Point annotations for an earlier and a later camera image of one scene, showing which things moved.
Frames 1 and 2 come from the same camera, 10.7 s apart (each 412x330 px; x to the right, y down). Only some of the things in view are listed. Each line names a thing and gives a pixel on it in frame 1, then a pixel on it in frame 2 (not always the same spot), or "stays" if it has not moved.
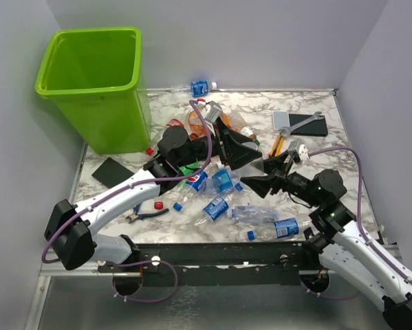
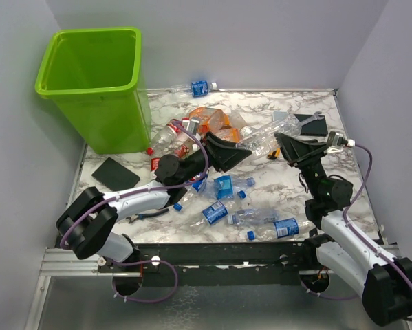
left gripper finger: x=236 y=137 -> x=212 y=143
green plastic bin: x=93 y=75 stays
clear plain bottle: x=256 y=168 -> x=260 y=139
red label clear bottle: x=172 y=122 stays
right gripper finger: x=261 y=185 -> x=292 y=148
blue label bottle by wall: x=197 y=89 stays
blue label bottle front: x=290 y=228 stays
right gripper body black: x=296 y=185 -> x=313 y=169
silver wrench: x=288 y=130 stays
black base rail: x=223 y=264 stays
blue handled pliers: x=135 y=216 stays
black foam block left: x=111 y=173 stays
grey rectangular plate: x=280 y=119 stays
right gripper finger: x=274 y=165 -> x=301 y=149
